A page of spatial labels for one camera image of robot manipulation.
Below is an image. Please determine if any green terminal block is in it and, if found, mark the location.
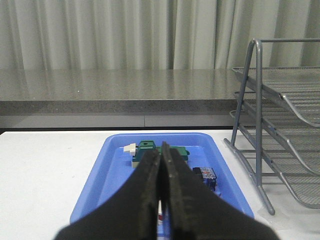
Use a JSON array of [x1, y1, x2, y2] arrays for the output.
[[123, 140, 190, 168]]

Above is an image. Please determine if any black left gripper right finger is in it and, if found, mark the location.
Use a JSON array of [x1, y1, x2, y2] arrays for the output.
[[161, 142, 277, 240]]

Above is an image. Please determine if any grey stone counter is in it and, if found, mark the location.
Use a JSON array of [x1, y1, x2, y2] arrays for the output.
[[0, 69, 240, 115]]

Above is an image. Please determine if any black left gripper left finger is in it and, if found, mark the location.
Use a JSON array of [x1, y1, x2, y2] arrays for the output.
[[55, 150, 160, 240]]

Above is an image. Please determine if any mesh tray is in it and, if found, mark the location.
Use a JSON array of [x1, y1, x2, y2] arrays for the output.
[[225, 108, 320, 215], [231, 65, 320, 128], [233, 91, 320, 176]]

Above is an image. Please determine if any blue plastic tray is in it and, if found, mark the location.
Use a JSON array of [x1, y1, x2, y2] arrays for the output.
[[70, 132, 254, 223]]

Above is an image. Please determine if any silver rack frame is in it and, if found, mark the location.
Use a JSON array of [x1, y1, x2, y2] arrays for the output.
[[224, 38, 320, 215]]

